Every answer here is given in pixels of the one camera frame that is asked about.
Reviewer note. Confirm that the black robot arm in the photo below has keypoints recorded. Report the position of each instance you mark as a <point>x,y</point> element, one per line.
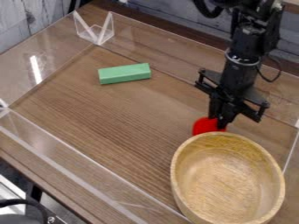
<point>255,33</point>

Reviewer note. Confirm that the clear acrylic table wall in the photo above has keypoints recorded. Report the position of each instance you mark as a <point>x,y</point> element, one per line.
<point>95,143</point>

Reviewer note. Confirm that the clear acrylic corner bracket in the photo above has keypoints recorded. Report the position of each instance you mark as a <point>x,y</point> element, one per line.
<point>95,34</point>

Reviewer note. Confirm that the wooden oval bowl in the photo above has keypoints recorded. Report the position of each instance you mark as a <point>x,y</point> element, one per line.
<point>225,179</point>

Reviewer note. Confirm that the green rectangular block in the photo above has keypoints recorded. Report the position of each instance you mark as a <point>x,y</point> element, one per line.
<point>125,73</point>

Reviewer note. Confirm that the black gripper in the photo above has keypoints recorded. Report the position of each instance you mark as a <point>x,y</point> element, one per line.
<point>232,93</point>

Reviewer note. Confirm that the red felt radish toy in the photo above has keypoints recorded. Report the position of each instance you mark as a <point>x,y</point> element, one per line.
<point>205,125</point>

